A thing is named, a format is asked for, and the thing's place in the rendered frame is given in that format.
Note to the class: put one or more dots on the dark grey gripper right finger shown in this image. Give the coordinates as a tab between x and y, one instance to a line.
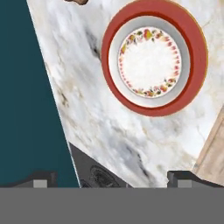
180	178

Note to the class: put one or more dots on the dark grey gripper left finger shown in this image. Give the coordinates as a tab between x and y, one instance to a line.
43	178

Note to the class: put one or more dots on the light wooden cutting board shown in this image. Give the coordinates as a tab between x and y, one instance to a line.
213	154

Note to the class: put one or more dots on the brown steak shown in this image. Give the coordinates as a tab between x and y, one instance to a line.
77	1

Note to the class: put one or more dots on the black hob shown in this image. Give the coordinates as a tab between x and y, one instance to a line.
93	170

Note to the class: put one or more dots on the red rimmed floral bowl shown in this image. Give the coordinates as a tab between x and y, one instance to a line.
154	57

